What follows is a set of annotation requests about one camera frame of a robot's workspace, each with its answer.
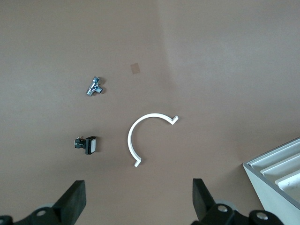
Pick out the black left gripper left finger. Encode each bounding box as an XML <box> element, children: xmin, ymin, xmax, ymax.
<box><xmin>0</xmin><ymin>180</ymin><xmax>87</xmax><ymax>225</ymax></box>

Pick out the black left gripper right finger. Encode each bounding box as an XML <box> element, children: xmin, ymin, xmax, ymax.
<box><xmin>192</xmin><ymin>178</ymin><xmax>285</xmax><ymax>225</ymax></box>

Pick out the white plastic drawer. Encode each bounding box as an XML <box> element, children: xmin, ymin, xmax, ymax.
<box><xmin>260</xmin><ymin>155</ymin><xmax>300</xmax><ymax>183</ymax></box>
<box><xmin>276</xmin><ymin>173</ymin><xmax>300</xmax><ymax>207</ymax></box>
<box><xmin>249</xmin><ymin>142</ymin><xmax>300</xmax><ymax>174</ymax></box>

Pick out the black square white-faced push button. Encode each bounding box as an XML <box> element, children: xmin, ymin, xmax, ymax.
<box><xmin>74</xmin><ymin>135</ymin><xmax>98</xmax><ymax>156</ymax></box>

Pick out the white drawer cabinet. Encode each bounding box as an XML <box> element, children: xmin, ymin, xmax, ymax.
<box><xmin>242</xmin><ymin>137</ymin><xmax>300</xmax><ymax>211</ymax></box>

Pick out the white curved plastic clip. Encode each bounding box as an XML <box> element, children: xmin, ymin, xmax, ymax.
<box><xmin>127</xmin><ymin>113</ymin><xmax>179</xmax><ymax>168</ymax></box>

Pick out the brown tape patch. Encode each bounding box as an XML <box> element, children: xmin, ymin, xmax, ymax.
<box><xmin>130</xmin><ymin>62</ymin><xmax>141</xmax><ymax>75</ymax></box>

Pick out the small blue silver switch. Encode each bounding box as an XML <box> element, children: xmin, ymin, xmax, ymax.
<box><xmin>85</xmin><ymin>76</ymin><xmax>105</xmax><ymax>96</ymax></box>

